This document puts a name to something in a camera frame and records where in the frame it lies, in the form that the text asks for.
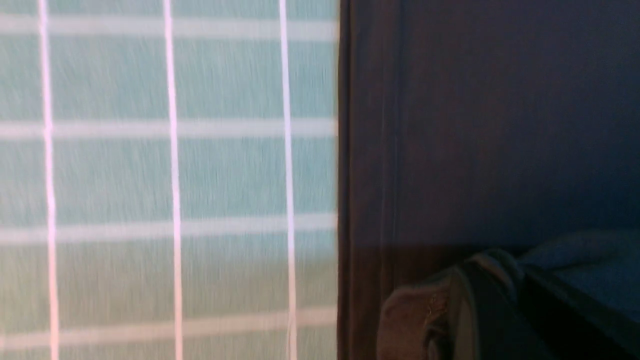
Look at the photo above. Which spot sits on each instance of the dark gray long-sleeve shirt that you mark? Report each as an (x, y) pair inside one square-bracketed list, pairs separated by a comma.
[(473, 124)]

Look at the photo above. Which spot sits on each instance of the teal grid tablecloth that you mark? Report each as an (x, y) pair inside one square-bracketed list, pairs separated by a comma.
[(168, 179)]

